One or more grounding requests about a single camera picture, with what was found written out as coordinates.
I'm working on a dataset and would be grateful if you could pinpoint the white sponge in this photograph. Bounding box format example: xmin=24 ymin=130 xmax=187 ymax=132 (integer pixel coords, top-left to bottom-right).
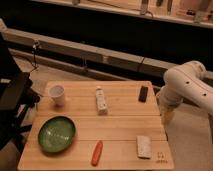
xmin=136 ymin=136 xmax=151 ymax=159

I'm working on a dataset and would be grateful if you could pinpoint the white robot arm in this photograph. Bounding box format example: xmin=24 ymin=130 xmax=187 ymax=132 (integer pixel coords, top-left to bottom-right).
xmin=156 ymin=61 xmax=213 ymax=143

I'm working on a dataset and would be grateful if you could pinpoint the green ceramic bowl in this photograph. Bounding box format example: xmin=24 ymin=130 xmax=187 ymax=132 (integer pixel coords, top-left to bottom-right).
xmin=38 ymin=116 xmax=76 ymax=153

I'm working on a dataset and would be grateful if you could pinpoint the black rectangular block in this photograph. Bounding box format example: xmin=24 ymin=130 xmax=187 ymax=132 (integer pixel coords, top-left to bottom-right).
xmin=138 ymin=86 xmax=148 ymax=103

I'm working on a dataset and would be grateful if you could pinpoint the white tube bottle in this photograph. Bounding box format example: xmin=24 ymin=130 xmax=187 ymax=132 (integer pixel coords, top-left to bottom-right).
xmin=96 ymin=86 xmax=108 ymax=115

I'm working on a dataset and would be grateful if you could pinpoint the orange carrot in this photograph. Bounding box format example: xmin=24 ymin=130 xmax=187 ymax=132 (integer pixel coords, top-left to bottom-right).
xmin=91 ymin=141 xmax=103 ymax=166

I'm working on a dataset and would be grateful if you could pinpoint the wooden table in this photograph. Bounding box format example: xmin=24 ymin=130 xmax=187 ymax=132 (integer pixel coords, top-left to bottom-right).
xmin=18 ymin=81 xmax=174 ymax=171

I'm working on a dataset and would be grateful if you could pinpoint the white paper cup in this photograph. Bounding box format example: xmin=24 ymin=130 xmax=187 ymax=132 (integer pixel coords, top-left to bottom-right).
xmin=48 ymin=85 xmax=65 ymax=106

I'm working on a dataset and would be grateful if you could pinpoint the black chair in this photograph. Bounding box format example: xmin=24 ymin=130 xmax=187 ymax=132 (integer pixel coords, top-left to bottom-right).
xmin=0 ymin=33 xmax=40 ymax=152

